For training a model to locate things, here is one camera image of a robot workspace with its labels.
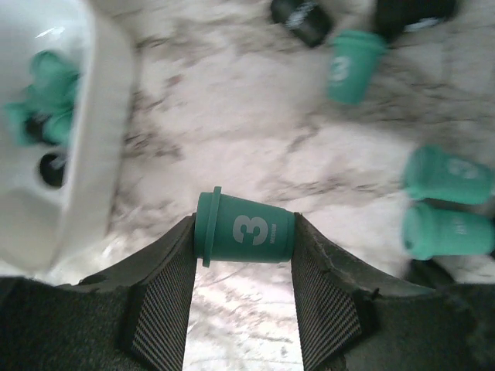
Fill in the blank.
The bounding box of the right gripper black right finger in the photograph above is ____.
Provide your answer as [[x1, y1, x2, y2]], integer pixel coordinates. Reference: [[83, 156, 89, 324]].
[[291, 215, 494, 370]]

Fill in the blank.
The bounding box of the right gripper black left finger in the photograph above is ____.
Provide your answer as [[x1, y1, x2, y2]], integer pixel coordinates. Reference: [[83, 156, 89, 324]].
[[1, 216, 196, 370]]

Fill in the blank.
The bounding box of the green capsule number three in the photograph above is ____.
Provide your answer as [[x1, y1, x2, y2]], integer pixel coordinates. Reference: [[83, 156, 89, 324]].
[[194, 186, 295, 267]]

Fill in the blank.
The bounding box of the white storage basket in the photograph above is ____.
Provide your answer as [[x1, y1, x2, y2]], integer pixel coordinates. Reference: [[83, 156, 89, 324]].
[[1, 1, 135, 272]]

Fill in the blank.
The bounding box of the black coffee capsule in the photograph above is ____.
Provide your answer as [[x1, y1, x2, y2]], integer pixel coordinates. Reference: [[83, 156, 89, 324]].
[[372, 0, 459, 41], [39, 152, 67, 189], [270, 0, 334, 48]]

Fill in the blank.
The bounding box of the green coffee capsule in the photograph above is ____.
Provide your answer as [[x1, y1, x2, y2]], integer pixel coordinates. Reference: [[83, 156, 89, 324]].
[[4, 102, 36, 146], [402, 145, 494, 205], [42, 109, 73, 147], [401, 203, 494, 260], [327, 29, 387, 104], [29, 49, 80, 106]]

